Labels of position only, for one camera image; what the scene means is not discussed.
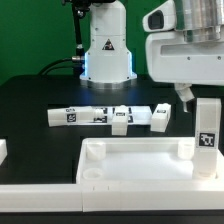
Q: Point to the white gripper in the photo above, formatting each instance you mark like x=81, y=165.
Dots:
x=185, y=45

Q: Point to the white desk top tray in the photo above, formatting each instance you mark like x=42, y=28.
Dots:
x=141, y=159

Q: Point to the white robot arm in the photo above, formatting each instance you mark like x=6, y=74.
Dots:
x=108, y=62

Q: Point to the white marker sheet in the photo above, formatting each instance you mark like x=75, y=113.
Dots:
x=138, y=115

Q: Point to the white front fence bar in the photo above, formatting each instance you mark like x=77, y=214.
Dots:
x=121, y=196

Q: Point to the white fence bar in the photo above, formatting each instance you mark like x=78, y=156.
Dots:
x=3, y=150
x=121, y=196

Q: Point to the white left fence bar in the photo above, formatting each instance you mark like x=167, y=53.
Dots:
x=3, y=150

